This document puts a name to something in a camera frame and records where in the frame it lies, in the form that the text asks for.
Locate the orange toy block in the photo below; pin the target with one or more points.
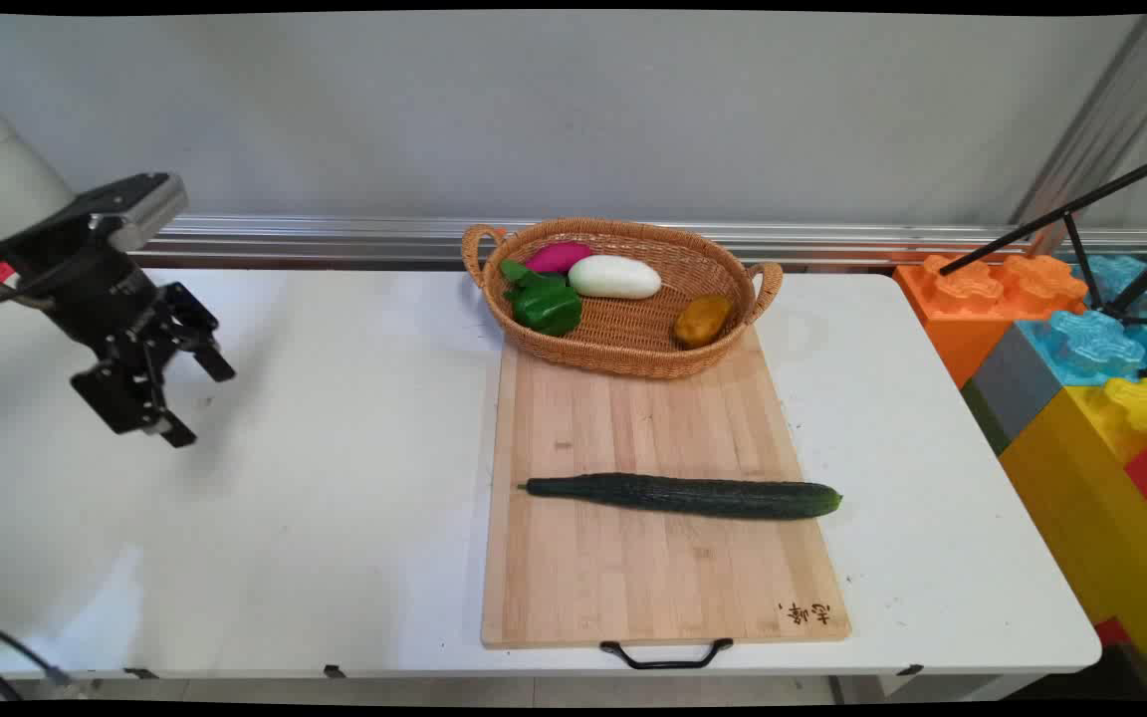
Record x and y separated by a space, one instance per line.
972 299

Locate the woven wicker basket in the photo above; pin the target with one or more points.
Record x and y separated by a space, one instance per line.
633 334

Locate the aluminium rail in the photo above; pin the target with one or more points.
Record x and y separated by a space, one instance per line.
335 241

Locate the purple sweet potato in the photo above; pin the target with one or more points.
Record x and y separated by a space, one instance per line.
556 257

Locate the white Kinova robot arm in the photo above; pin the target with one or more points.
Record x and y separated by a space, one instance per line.
1 169

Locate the brown potato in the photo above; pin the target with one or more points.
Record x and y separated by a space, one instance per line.
701 321

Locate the gray toy block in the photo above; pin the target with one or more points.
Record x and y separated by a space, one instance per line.
1012 383

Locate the white radish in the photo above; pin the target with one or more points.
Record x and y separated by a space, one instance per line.
615 277

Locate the black tripod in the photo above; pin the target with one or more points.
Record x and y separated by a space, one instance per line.
1101 239

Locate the long dark green cucumber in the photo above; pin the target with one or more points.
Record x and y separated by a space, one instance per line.
683 495

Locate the green bell pepper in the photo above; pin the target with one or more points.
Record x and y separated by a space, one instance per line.
546 302

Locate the bamboo cutting board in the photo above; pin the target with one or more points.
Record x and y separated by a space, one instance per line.
653 558

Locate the yellow toy block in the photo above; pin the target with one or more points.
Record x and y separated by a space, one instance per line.
1091 498

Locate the blue toy block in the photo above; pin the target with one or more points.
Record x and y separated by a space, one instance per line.
1096 339

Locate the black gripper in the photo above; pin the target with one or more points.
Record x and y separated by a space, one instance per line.
96 289

